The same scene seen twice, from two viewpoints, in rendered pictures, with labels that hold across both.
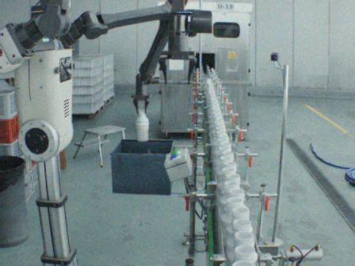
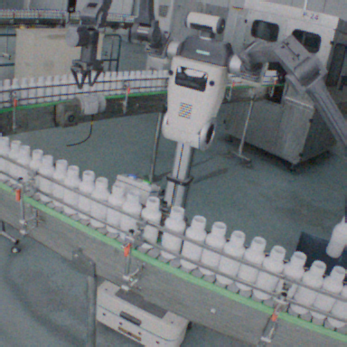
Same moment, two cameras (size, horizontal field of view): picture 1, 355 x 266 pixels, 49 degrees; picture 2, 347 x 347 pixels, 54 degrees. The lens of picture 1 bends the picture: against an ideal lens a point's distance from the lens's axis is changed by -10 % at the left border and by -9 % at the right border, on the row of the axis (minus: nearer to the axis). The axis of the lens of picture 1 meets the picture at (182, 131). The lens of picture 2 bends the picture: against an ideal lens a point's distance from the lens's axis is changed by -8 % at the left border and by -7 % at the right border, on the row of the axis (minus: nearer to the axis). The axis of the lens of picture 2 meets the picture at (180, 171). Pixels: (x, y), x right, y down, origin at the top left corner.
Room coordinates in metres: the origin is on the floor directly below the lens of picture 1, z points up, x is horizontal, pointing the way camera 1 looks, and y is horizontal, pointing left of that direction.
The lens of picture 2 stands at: (1.99, -1.02, 1.71)
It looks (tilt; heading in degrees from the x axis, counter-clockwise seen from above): 25 degrees down; 109
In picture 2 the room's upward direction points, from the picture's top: 11 degrees clockwise
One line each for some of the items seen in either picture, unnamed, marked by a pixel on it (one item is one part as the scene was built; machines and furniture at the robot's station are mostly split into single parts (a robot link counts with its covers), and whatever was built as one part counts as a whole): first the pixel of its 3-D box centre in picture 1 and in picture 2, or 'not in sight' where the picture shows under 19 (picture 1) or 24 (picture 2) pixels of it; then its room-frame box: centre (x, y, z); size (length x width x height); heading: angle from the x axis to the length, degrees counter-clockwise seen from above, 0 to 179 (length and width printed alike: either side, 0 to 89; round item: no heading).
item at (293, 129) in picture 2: not in sight; (298, 82); (1.66, 4.36, 1.00); 1.60 x 1.30 x 2.00; 70
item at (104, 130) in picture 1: (99, 143); not in sight; (5.23, 1.05, 0.21); 0.61 x 0.47 x 0.41; 51
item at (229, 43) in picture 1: (204, 67); not in sight; (7.06, -0.36, 1.05); 1.60 x 1.40 x 2.10; 178
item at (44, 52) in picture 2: not in sight; (56, 71); (-1.50, 3.01, 0.59); 1.10 x 0.62 x 1.18; 70
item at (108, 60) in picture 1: (89, 78); not in sight; (10.10, 2.23, 0.59); 1.25 x 1.03 x 1.17; 179
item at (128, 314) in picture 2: not in sight; (159, 283); (1.47, 0.49, 0.24); 0.68 x 0.53 x 0.41; 88
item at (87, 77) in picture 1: (75, 86); not in sight; (8.52, 2.19, 0.59); 1.24 x 1.03 x 1.17; 0
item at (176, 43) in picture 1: (177, 44); (89, 54); (1.23, 0.01, 1.51); 0.10 x 0.07 x 0.07; 88
